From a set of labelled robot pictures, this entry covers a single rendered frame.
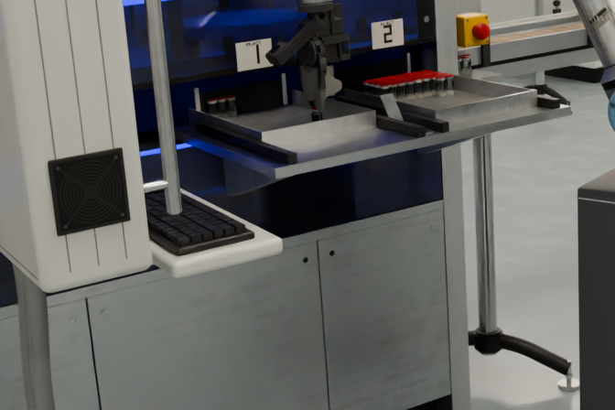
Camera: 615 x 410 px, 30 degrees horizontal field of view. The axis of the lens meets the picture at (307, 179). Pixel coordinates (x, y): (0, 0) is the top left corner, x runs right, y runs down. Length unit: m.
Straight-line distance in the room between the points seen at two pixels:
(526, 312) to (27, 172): 2.27
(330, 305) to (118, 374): 0.53
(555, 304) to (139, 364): 1.68
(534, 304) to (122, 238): 2.19
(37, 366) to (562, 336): 1.84
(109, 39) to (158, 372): 0.99
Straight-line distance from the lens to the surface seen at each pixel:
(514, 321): 3.63
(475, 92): 2.59
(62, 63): 1.71
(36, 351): 2.14
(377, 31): 2.60
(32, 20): 1.69
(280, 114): 2.49
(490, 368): 3.32
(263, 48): 2.46
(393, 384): 2.85
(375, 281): 2.72
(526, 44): 3.01
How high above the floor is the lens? 1.39
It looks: 15 degrees down
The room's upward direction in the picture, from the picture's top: 4 degrees counter-clockwise
